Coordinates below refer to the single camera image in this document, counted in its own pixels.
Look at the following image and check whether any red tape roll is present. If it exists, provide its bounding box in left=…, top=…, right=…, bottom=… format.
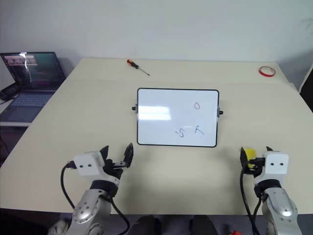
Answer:
left=259, top=65, right=275, bottom=79

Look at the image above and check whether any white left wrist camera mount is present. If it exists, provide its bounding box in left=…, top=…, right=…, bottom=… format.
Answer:
left=73, top=151, right=123, bottom=184

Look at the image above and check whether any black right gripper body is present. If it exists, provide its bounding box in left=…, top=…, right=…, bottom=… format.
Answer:
left=243, top=157, right=266, bottom=177

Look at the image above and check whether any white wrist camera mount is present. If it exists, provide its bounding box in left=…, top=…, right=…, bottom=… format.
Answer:
left=73, top=151, right=123, bottom=184
left=253, top=150, right=290, bottom=185

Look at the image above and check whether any open dark laptop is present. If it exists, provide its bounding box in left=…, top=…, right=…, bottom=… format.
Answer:
left=0, top=51, right=67, bottom=123

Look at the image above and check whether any orange-handled screwdriver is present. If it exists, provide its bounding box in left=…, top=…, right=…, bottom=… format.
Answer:
left=126, top=59, right=151, bottom=76

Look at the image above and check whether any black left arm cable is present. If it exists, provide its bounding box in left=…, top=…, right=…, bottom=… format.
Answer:
left=60, top=160, right=131, bottom=235

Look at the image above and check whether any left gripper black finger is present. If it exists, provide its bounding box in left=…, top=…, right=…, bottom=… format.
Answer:
left=123, top=142, right=134, bottom=168
left=99, top=145, right=110, bottom=161

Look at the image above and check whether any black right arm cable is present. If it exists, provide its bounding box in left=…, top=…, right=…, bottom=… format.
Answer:
left=239, top=166, right=264, bottom=235

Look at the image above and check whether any dark rounded shape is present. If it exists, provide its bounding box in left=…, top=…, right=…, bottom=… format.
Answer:
left=128, top=214, right=162, bottom=235
left=189, top=214, right=220, bottom=235

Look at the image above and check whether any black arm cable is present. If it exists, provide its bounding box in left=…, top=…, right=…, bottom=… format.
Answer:
left=60, top=160, right=131, bottom=235
left=239, top=166, right=264, bottom=235

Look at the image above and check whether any black device beside laptop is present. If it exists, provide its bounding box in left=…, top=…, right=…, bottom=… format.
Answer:
left=0, top=83, right=21, bottom=101

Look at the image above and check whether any small black-framed whiteboard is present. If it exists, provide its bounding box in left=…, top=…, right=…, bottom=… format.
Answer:
left=131, top=88, right=224, bottom=148

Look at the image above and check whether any yellow block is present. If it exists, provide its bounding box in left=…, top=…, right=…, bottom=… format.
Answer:
left=244, top=147, right=257, bottom=170

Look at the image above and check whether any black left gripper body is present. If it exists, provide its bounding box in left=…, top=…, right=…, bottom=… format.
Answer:
left=104, top=158, right=130, bottom=182

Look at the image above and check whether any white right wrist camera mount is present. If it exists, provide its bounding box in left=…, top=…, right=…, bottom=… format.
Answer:
left=253, top=150, right=290, bottom=185

